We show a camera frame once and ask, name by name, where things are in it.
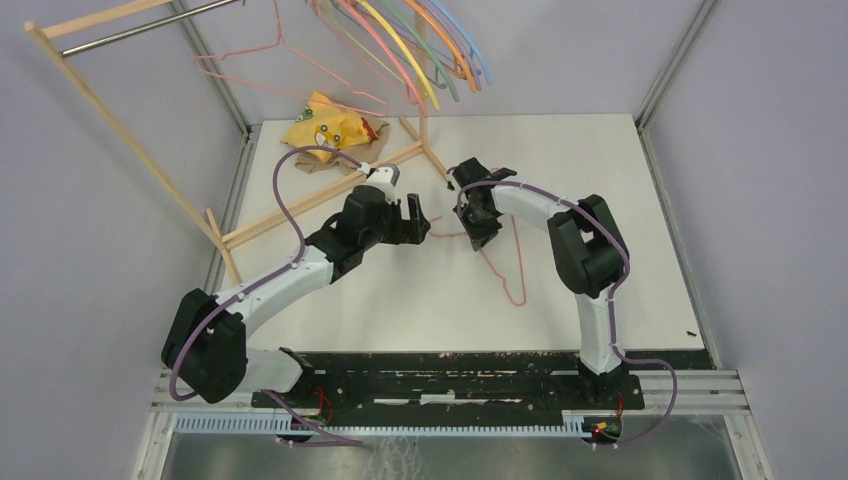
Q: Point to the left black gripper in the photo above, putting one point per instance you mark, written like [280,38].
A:
[410,230]

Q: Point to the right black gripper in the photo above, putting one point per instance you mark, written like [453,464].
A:
[479,235]

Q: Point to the pink plastic hanger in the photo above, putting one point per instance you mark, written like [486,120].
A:
[360,23]

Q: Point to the light blue hanger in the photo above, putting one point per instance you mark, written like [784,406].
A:
[475,50]

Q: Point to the yellow hanger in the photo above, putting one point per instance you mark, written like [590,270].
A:
[413,39]

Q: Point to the purple hanger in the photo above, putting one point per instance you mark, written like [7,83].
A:
[457,40]

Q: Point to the orange hanger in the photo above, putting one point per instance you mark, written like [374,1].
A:
[450,40]

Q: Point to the green hanger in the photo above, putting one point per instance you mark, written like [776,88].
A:
[453,67]

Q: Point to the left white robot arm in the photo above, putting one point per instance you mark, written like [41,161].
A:
[206,348]

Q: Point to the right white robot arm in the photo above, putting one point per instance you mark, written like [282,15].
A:
[590,256]

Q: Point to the beige cloth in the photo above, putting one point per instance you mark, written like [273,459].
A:
[315,161]

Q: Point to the yellow garment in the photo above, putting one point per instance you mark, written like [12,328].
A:
[325,124]

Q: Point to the metal rack rod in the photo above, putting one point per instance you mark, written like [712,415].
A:
[180,10]

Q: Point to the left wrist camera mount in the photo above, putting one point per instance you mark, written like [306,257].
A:
[385,178]

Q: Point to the white slotted cable duct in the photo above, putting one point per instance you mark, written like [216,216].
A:
[284,424]

